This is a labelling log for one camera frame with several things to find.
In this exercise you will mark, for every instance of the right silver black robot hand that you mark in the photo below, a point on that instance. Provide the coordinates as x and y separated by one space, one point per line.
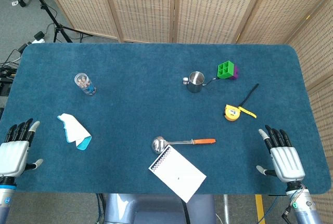
286 161

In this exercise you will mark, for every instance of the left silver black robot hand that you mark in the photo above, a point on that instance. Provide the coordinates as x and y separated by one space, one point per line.
14 153

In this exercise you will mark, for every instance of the yellow tape measure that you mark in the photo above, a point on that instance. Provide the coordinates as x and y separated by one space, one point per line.
232 112

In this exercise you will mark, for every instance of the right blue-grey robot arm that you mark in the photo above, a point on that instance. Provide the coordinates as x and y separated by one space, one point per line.
304 208

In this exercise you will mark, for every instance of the white and teal cloth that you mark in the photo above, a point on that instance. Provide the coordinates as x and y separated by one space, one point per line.
75 130

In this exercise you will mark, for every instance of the metal table leg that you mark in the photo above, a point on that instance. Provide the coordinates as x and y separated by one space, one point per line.
226 208

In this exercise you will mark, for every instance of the clear cartoon print jar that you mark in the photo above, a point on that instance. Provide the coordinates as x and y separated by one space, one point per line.
84 83

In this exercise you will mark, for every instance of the purple plastic block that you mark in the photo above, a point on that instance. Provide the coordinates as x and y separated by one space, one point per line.
236 74

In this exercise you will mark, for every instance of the white box checker print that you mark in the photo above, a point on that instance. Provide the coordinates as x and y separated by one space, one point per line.
179 174

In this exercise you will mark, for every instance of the green plastic compartment block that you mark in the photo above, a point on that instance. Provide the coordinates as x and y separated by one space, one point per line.
225 69

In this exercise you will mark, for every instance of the white power strip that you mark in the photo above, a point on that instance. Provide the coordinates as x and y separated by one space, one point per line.
39 37

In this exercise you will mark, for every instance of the steel gooseneck pitcher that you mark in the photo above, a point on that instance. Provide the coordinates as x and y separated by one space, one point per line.
195 82

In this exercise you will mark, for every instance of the blue carpet table mat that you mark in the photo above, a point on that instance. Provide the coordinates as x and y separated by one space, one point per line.
143 104

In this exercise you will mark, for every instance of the blue-grey robot torso base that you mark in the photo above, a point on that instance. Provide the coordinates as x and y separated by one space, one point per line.
156 208

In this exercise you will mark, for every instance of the black tripod stand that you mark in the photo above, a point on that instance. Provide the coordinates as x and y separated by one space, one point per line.
45 8

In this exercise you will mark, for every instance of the small white floor scrap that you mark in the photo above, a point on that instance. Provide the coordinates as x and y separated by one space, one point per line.
14 3

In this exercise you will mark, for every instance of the wicker folding screen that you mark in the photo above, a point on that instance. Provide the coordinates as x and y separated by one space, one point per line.
145 5

